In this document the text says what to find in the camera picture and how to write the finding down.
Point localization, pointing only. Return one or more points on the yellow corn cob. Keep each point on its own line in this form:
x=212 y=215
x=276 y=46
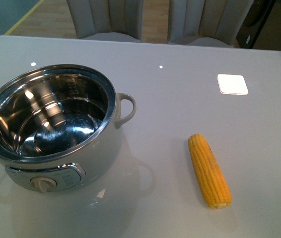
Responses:
x=213 y=186

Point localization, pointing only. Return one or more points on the beige chair right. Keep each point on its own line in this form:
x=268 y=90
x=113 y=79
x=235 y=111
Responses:
x=206 y=23

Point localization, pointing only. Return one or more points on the black appliance at right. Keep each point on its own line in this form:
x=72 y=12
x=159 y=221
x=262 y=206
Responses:
x=254 y=22

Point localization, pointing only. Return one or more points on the beige chair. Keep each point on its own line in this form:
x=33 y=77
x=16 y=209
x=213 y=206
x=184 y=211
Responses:
x=206 y=23
x=107 y=20

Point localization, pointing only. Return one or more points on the white electric cooking pot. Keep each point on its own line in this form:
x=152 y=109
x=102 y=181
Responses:
x=60 y=126

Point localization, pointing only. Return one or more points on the beige chair left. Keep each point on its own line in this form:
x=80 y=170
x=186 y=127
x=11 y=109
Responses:
x=107 y=20

